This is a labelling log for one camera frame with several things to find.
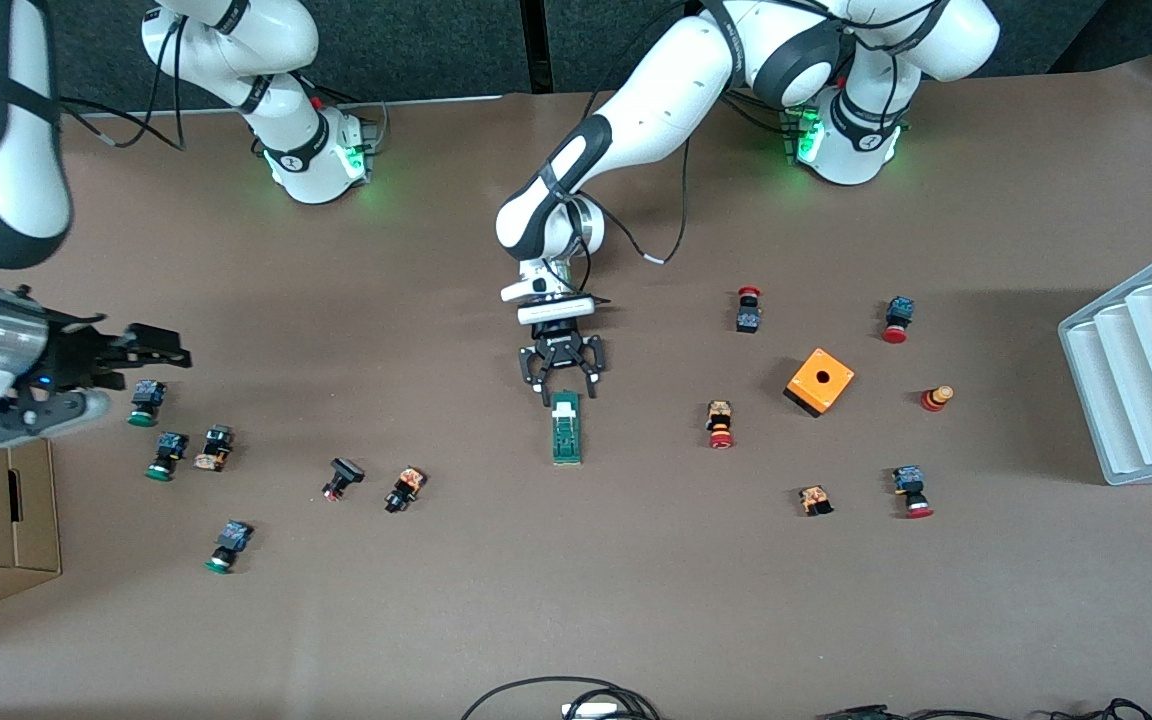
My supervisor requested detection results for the green load switch white lever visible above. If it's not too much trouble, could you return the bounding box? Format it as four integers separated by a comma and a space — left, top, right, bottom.
551, 390, 584, 466

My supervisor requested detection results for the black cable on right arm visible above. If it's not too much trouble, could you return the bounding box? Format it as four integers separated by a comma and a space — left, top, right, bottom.
56, 20, 187, 151

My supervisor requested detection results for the black selector switch orange block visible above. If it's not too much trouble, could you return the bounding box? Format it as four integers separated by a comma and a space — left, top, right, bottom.
384, 466, 427, 515

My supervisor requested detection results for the right arm base cable bundle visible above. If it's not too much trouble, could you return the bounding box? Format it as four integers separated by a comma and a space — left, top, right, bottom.
311, 85, 392, 151

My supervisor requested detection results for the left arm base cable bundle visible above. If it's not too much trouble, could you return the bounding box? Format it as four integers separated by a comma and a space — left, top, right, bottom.
726, 90, 802, 161

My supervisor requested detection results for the grey ridged plastic tray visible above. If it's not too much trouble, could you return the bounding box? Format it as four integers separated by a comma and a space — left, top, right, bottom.
1058, 238, 1152, 487

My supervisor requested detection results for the curled black cable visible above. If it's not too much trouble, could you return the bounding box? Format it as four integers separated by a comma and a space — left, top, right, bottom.
1051, 697, 1152, 720

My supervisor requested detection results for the orange button enclosure box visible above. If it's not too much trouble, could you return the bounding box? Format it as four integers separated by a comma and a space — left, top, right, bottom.
784, 347, 856, 419

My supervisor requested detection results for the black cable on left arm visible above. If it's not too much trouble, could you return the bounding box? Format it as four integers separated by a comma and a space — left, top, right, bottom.
576, 120, 699, 269

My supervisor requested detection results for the green push button blue block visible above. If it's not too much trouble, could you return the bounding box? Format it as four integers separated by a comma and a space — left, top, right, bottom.
144, 431, 189, 483
127, 379, 169, 429
204, 520, 255, 576

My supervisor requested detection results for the red push button blue block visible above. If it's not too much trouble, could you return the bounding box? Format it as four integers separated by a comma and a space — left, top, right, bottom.
881, 296, 915, 345
891, 465, 935, 520

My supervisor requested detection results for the black square button red ring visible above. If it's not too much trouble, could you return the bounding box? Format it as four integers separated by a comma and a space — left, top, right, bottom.
321, 457, 367, 502

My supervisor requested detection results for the thin black cable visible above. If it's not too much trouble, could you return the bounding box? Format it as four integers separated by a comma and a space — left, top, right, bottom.
816, 704, 1017, 720

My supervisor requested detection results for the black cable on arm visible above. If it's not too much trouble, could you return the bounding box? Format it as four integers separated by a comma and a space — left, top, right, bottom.
56, 20, 187, 151
576, 120, 699, 269

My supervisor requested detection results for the black vertical post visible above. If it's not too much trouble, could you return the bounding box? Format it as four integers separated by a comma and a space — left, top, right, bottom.
521, 0, 552, 96

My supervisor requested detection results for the black looped cable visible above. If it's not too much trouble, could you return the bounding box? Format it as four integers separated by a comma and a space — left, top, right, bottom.
460, 676, 662, 720

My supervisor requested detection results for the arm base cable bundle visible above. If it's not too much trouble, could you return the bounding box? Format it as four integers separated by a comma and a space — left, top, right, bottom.
311, 85, 392, 151
726, 90, 802, 161

